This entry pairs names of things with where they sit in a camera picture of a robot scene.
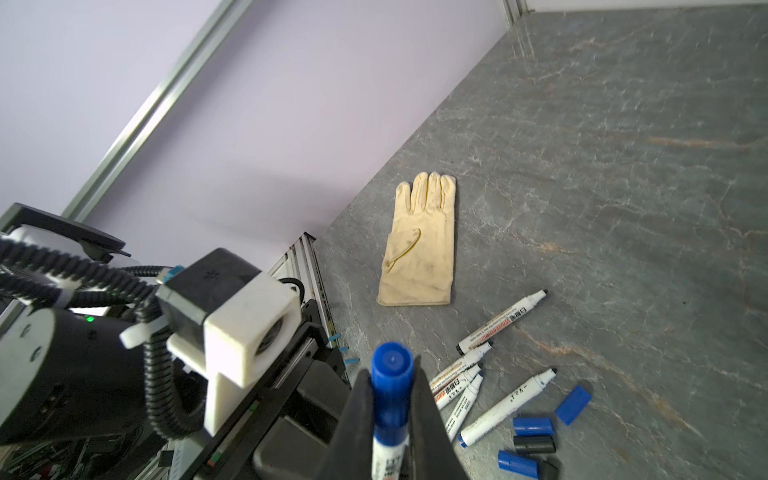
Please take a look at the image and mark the blue pen cap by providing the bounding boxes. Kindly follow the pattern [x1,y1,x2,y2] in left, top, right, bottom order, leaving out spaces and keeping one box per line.
[555,385,592,426]
[497,450,539,479]
[513,417,555,437]
[371,342,414,446]

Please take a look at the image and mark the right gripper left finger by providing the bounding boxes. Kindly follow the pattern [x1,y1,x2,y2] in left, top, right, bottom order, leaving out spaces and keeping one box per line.
[315,369,374,480]

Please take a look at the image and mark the white marker pen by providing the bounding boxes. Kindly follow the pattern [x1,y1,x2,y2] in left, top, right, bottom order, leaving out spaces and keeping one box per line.
[435,365,481,410]
[371,342,414,480]
[458,368,558,448]
[456,289,548,355]
[445,372,484,441]
[429,341,493,395]

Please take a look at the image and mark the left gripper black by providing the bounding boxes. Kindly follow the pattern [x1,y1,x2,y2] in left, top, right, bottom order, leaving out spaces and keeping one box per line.
[179,300,351,479]

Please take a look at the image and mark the beige cloth glove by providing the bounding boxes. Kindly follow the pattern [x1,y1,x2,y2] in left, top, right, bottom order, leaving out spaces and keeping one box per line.
[377,172,457,307]

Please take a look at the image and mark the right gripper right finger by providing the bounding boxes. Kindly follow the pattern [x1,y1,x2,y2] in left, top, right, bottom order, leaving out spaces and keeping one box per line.
[409,356,468,480]

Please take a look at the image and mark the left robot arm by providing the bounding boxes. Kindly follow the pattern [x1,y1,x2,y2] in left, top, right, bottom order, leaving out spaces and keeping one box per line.
[1,204,349,479]

